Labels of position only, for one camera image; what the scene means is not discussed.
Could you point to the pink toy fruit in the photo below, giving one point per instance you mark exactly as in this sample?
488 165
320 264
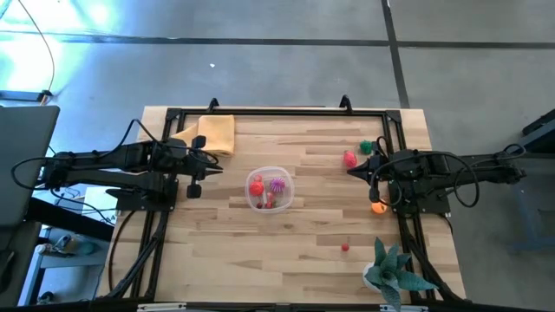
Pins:
349 159

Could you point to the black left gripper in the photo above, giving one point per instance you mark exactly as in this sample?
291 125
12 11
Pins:
199 167

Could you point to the potted green succulent plant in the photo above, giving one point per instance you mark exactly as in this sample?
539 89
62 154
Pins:
390 268

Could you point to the white paper sheet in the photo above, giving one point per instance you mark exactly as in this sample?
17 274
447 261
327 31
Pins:
97 206

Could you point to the red felt strawberry green leaves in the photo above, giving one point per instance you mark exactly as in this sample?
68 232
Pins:
270 205

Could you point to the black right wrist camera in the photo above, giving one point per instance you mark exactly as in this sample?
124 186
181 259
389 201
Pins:
406 159

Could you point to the folded yellow cloth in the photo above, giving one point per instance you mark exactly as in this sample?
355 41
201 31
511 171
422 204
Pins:
217 134

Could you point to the blue metal stand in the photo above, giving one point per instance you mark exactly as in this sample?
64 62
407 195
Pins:
526 216

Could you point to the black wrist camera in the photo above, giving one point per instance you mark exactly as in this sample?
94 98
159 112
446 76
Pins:
178 150
406 159

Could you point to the white metal bracket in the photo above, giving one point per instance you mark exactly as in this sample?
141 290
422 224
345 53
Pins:
403 308
160 307

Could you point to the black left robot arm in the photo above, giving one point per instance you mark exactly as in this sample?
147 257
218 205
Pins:
108 158

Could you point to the clear plastic tupperware container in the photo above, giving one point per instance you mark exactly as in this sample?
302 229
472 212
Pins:
289 195

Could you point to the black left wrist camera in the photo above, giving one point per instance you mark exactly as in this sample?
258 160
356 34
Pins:
178 150

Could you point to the small red cherry tomato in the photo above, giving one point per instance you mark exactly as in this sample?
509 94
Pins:
345 247

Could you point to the orange toy fruit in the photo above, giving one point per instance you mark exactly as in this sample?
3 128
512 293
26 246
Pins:
380 209

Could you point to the green toy bell pepper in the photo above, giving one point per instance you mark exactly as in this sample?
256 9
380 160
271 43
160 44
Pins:
365 147

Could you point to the black aluminium table frame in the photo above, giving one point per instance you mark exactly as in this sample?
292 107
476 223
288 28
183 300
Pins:
282 112

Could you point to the red toy tomato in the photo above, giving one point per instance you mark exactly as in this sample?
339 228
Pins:
256 188

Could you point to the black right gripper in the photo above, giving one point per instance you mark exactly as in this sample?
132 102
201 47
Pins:
380 169

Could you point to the black standing desk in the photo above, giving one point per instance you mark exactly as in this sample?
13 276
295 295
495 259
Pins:
21 96

